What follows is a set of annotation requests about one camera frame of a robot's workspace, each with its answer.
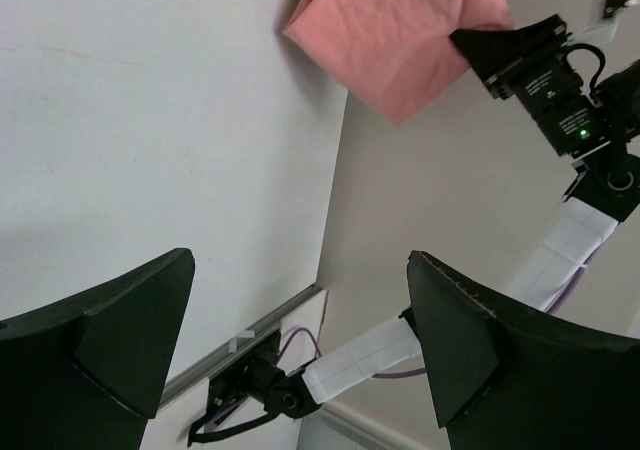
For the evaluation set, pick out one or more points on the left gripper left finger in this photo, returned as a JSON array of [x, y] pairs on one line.
[[88, 371]]

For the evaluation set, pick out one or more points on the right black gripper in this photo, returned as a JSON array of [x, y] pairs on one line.
[[504, 56]]

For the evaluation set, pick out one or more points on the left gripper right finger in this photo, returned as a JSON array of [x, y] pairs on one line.
[[503, 375]]

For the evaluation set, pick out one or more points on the pink t shirt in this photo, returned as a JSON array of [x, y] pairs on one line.
[[395, 55]]

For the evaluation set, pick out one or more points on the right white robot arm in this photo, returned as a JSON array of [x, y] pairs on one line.
[[594, 128]]

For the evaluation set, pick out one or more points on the aluminium rail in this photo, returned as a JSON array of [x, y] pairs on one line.
[[227, 354]]

